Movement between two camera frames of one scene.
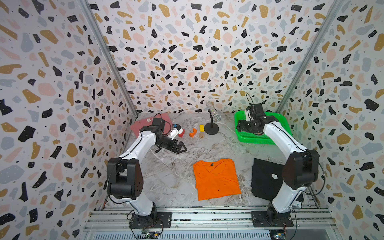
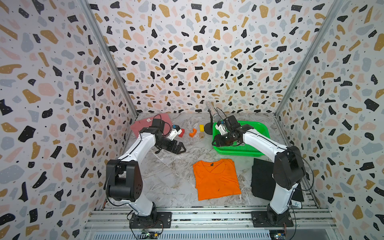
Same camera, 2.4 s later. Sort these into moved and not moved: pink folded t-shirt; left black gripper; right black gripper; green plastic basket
Moved: green plastic basket; right black gripper
Not moved: left black gripper; pink folded t-shirt
